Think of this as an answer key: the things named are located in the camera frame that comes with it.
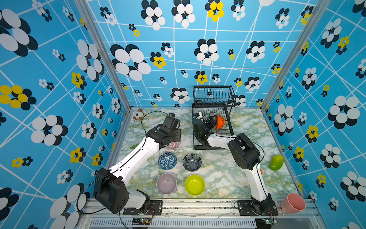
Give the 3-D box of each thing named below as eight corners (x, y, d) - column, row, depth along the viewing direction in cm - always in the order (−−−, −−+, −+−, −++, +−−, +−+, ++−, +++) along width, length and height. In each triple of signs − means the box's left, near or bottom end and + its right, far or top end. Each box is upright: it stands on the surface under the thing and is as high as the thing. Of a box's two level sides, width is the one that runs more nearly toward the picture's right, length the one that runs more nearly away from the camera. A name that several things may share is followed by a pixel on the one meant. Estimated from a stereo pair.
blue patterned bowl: (158, 170, 89) (157, 167, 85) (160, 155, 95) (159, 151, 92) (176, 170, 89) (176, 167, 85) (177, 155, 95) (176, 151, 91)
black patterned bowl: (182, 171, 87) (182, 168, 84) (183, 156, 94) (182, 153, 90) (201, 171, 87) (201, 168, 84) (200, 156, 94) (200, 153, 90)
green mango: (267, 168, 89) (271, 165, 85) (271, 155, 95) (275, 152, 91) (277, 173, 87) (281, 171, 83) (281, 160, 92) (284, 157, 89)
